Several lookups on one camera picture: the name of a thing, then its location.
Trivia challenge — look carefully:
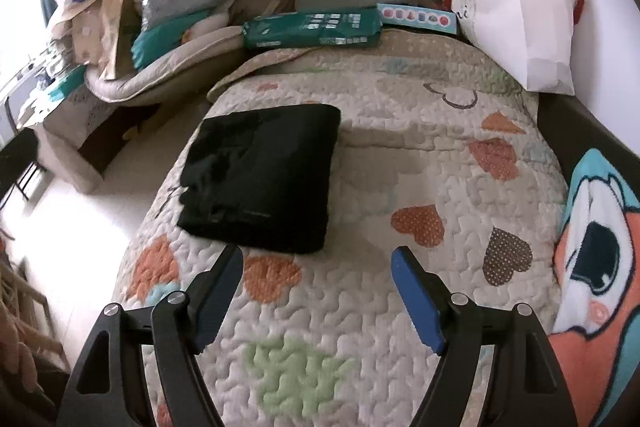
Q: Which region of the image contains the black pants white lettering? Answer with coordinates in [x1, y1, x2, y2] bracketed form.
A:
[178, 104, 341, 255]

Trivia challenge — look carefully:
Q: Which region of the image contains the light wooden chair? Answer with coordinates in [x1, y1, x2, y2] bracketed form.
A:
[1, 231, 68, 410]

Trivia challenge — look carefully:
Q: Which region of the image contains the cartoon fleece blanket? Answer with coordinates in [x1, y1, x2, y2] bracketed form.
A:
[549, 148, 639, 426]

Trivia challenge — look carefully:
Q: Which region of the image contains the dark wooden chair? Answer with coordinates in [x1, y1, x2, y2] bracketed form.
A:
[0, 128, 53, 209]

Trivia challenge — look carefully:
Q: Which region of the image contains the quilted heart pattern bedspread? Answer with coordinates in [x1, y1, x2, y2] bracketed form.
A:
[112, 28, 572, 427]

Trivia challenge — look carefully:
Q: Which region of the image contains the table with white cloth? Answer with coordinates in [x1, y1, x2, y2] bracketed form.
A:
[14, 56, 166, 195]

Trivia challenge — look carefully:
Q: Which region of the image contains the beige cushioned lounge chair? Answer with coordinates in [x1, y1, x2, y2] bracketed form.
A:
[85, 26, 243, 106]

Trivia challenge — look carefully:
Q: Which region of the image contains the teal plush cushion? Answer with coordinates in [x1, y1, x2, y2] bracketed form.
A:
[131, 10, 212, 72]

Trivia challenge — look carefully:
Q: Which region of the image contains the brown cardboard box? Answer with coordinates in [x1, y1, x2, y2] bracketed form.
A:
[48, 0, 141, 81]

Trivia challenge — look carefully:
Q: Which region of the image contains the light blue toy box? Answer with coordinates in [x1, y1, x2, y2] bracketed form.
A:
[378, 3, 458, 36]

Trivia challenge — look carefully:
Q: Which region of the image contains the white pillow red print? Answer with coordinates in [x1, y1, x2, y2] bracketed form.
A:
[442, 0, 584, 95]

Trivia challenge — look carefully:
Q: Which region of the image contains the green long box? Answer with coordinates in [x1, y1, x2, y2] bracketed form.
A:
[242, 8, 382, 49]

